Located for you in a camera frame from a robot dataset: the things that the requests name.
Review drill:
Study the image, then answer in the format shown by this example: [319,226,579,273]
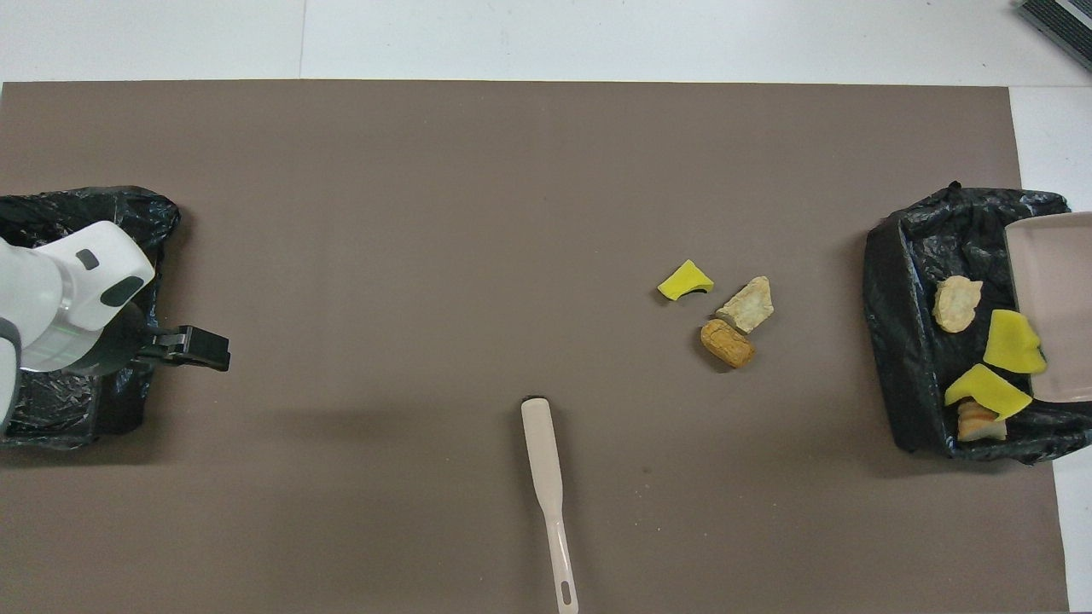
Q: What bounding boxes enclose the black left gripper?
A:
[84,300,231,377]

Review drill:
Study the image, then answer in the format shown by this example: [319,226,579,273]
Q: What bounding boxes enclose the beige hand brush black bristles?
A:
[520,397,579,614]

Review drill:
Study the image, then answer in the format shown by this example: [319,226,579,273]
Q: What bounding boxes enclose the small yellow sponge wedge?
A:
[658,259,716,302]

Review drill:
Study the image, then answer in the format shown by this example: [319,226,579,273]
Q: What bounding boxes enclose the brown cork-like piece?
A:
[700,318,757,369]

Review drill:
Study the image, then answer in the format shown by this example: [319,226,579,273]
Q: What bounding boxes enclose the pale beige stone-like piece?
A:
[715,275,775,335]

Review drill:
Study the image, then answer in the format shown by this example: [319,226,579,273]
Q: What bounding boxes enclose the rounded orange striped foam piece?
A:
[932,275,984,333]

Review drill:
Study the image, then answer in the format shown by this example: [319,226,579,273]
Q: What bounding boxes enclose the wavy orange striped foam piece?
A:
[956,401,1008,443]

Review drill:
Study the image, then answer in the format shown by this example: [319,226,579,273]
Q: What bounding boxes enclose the green and yellow sponge piece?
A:
[944,363,1033,422]

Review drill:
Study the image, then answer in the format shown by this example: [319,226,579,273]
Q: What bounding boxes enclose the beige plastic dustpan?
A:
[1004,211,1092,403]

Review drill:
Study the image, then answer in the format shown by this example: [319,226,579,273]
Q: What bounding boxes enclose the black bag lined bin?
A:
[862,181,1092,466]
[0,186,182,451]

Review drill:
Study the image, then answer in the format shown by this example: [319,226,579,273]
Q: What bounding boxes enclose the brown table mat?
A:
[0,79,1072,614]

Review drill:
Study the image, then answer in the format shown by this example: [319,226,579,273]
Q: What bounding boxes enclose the dark grey ribbed device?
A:
[1017,0,1092,73]

